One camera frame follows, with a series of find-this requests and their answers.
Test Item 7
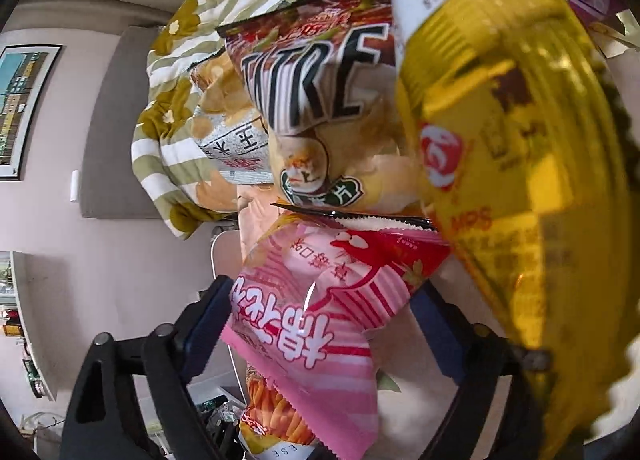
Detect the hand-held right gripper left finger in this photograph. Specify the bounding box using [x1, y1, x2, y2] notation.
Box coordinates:
[59, 276, 236, 460]

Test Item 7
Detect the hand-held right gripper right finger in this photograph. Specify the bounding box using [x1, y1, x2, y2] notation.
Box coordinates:
[410, 285, 591, 460]

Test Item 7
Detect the pink striped snack packet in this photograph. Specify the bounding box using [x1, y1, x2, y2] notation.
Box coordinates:
[220, 213, 453, 460]

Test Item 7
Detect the orange cream snack packet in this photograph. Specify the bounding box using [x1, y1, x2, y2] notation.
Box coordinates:
[237, 362, 326, 460]

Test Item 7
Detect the silver white snack packet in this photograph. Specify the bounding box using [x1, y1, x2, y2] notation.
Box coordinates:
[187, 55, 281, 186]

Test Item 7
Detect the yellow foil snack packet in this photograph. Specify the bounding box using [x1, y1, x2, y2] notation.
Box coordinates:
[390, 0, 636, 446]

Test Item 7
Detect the red potato chip packet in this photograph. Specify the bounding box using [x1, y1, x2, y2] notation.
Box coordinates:
[215, 0, 436, 216]

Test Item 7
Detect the white shelf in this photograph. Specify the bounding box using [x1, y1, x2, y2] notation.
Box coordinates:
[0, 250, 58, 403]

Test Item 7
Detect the green striped floral blanket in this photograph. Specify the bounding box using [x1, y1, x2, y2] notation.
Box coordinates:
[130, 0, 311, 241]

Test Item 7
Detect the grey padded headboard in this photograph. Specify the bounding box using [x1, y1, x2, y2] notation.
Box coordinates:
[80, 26, 171, 219]

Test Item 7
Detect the framed wall picture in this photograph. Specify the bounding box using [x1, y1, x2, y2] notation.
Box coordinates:
[0, 44, 63, 182]

